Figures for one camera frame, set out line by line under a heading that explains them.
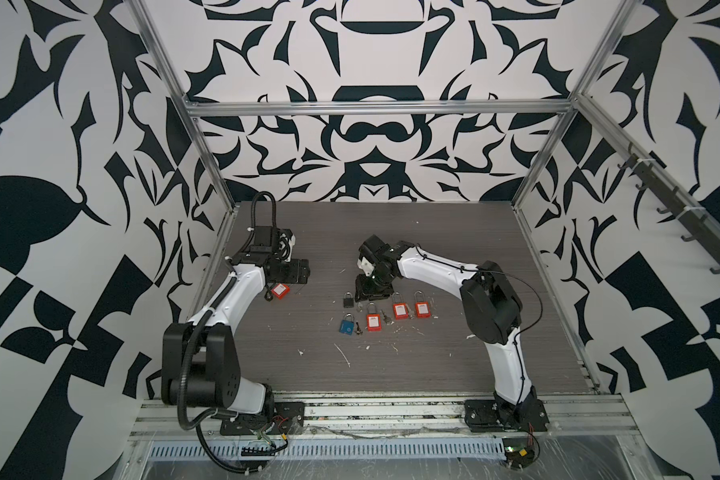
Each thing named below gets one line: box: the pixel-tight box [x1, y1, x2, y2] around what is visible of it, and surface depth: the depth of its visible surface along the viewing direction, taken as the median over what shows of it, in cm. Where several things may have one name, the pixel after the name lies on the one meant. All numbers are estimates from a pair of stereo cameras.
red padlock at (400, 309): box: [393, 292, 409, 320], surface depth 93 cm
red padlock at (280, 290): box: [271, 283, 291, 300], surface depth 97 cm
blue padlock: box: [339, 313, 355, 336], surface depth 91 cm
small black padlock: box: [343, 291, 354, 309], surface depth 96 cm
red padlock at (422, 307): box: [414, 290, 431, 318], surface depth 93 cm
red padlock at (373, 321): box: [365, 302, 382, 332], surface depth 91 cm
